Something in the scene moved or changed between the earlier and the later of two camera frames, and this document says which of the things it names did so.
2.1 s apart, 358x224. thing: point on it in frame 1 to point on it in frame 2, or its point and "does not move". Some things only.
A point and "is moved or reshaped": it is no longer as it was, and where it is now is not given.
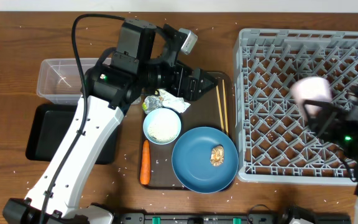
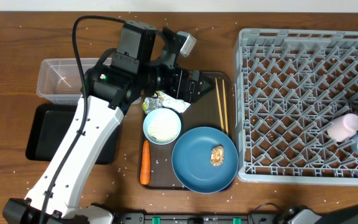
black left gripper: [185, 83] does not move
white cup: [311, 88] is moved or reshaped
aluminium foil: [152, 102] does not move
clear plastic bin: [59, 80] does not move
